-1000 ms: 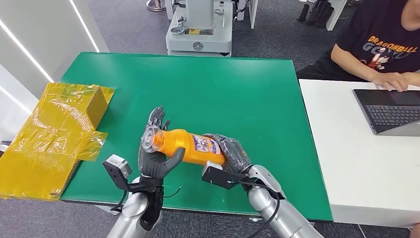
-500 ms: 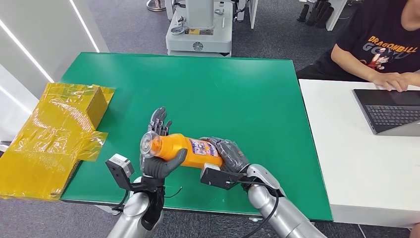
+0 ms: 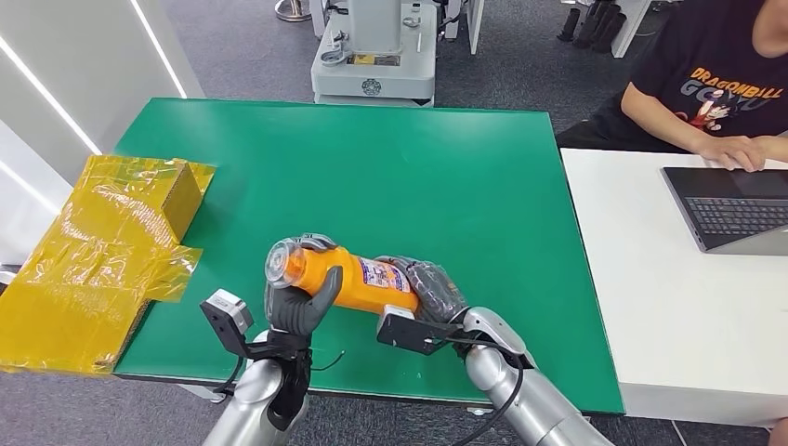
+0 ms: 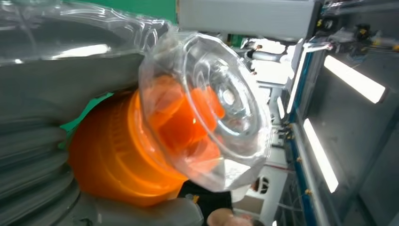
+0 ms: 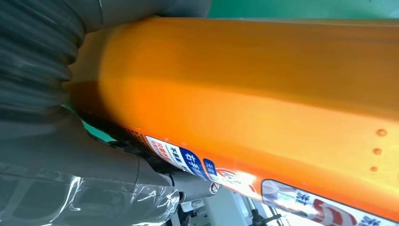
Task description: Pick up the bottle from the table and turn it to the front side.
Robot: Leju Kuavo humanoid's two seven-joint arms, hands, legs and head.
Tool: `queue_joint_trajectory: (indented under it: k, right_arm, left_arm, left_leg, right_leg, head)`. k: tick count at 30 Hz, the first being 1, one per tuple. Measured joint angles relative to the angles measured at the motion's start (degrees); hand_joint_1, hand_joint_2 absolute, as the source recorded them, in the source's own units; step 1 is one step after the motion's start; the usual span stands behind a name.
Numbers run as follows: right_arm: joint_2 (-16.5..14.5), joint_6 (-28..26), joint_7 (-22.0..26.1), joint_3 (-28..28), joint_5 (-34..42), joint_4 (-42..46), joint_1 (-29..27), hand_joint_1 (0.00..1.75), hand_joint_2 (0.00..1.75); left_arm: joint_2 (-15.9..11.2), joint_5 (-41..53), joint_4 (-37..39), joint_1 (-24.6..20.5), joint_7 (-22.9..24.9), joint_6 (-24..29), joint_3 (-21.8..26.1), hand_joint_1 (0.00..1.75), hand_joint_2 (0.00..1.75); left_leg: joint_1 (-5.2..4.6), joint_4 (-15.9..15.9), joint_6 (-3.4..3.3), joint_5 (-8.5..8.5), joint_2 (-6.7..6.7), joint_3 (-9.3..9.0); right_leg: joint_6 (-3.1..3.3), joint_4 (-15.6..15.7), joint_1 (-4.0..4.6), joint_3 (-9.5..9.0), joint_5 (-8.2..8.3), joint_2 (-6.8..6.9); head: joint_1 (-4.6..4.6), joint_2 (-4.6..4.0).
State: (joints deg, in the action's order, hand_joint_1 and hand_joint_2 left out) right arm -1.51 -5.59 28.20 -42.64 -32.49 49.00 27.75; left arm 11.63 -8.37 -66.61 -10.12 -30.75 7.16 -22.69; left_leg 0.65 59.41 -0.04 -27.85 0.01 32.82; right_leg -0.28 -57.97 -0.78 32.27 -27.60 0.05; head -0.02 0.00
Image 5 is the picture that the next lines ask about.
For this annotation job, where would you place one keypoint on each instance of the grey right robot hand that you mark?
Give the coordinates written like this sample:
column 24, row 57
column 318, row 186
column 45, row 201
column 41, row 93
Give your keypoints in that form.
column 62, row 162

